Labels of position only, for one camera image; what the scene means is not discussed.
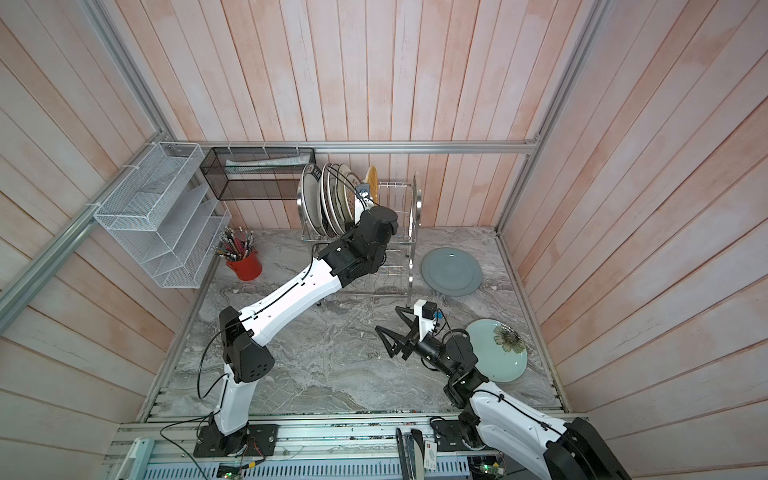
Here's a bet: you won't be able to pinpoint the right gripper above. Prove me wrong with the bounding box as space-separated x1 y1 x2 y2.
380 306 457 379

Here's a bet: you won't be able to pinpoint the steel two-tier dish rack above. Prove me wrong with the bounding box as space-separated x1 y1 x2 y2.
297 163 422 301

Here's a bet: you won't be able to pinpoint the yellow woven round plate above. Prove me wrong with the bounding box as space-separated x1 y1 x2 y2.
365 165 379 204

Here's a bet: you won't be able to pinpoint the cream floral plate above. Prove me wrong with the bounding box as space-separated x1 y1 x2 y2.
337 164 357 228

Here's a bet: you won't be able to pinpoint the white plate green characters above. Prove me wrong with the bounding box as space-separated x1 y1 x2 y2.
328 163 345 236

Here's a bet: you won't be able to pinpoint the large orange sunburst plate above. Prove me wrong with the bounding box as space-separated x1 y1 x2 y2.
320 163 339 238

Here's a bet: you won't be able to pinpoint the grey-green round plate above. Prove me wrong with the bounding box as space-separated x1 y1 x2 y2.
420 247 483 297

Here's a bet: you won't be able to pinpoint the green rim white plate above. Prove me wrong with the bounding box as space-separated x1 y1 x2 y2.
299 163 326 236

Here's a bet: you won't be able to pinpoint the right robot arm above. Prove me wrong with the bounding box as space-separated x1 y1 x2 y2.
375 301 630 479

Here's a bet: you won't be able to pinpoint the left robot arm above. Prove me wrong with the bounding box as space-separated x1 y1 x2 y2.
213 206 398 438

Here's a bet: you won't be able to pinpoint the light green floral plate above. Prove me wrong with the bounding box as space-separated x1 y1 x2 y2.
466 319 528 383

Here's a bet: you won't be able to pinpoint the red pencil cup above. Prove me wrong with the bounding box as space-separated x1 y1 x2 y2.
226 251 263 282

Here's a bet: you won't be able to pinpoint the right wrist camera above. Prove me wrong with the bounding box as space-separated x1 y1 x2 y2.
413 299 438 341

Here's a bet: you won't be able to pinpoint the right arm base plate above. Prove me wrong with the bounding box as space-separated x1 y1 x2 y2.
429 416 483 452

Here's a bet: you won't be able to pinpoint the black mesh wall basket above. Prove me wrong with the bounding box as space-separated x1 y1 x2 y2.
200 146 316 201

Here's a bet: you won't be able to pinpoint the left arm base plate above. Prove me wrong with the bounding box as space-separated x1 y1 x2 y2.
193 421 279 458

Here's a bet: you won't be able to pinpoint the white wire wall shelf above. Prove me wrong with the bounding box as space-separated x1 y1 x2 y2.
95 142 231 289

